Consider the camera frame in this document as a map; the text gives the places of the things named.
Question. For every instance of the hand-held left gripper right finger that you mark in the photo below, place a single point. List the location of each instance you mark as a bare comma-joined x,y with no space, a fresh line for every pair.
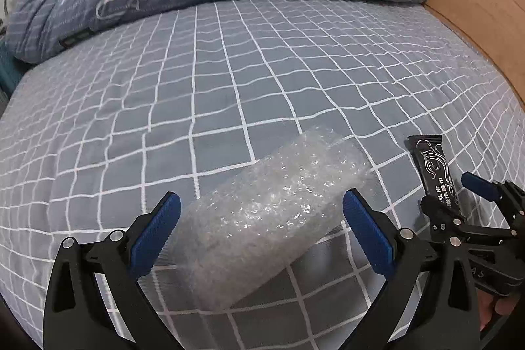
367,231

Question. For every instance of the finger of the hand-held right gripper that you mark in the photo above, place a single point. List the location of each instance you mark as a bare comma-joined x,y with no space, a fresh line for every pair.
439,215
478,184

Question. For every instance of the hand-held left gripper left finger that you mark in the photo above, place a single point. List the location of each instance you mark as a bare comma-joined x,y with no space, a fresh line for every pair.
158,229

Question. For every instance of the black sachet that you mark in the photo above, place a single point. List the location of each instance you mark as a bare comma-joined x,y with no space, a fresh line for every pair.
432,165

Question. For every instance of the clear bubble wrap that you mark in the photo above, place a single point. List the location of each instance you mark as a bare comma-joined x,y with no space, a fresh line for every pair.
262,218

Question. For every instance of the person's right hand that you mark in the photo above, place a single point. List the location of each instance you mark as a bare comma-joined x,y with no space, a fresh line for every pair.
498,309

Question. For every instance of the grey checked bed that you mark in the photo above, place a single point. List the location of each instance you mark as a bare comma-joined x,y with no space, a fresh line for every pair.
246,67

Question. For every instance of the teal crate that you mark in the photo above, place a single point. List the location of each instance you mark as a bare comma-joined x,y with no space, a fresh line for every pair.
8,75

